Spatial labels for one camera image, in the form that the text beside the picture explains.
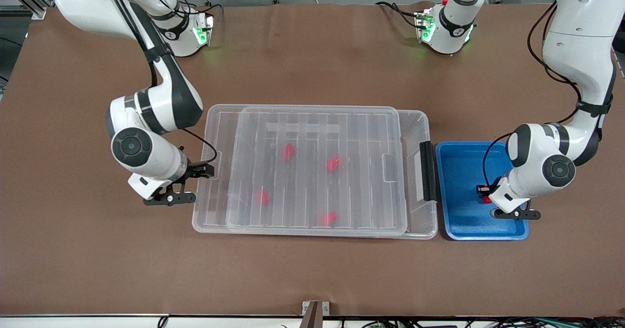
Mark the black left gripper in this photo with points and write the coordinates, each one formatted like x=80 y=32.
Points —
x=484 y=190

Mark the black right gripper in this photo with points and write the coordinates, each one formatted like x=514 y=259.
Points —
x=199 y=171

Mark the clear plastic box lid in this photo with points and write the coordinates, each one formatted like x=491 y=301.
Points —
x=215 y=206

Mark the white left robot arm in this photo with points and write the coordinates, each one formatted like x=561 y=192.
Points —
x=581 y=50

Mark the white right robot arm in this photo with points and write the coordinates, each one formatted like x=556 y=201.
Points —
x=161 y=103

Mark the clear plastic storage box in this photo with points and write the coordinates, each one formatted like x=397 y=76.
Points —
x=420 y=220

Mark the blue plastic tray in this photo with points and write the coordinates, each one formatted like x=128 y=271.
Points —
x=459 y=211

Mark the silver metal bracket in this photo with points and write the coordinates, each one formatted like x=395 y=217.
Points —
x=326 y=308

